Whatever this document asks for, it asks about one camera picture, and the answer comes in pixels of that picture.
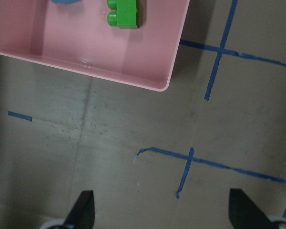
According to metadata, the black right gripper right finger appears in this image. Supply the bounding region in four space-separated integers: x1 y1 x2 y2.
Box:
229 188 278 229

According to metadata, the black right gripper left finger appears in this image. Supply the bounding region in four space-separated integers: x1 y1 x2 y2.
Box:
63 190 95 229

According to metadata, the green toy block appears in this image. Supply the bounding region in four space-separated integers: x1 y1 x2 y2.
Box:
107 0 139 29

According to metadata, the blue toy block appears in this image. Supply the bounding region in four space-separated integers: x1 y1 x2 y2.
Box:
51 0 80 5

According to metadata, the pink plastic box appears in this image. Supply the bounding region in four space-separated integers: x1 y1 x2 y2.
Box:
0 0 189 92

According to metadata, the brown paper table cover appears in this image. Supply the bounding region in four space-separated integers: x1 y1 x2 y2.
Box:
0 0 286 229

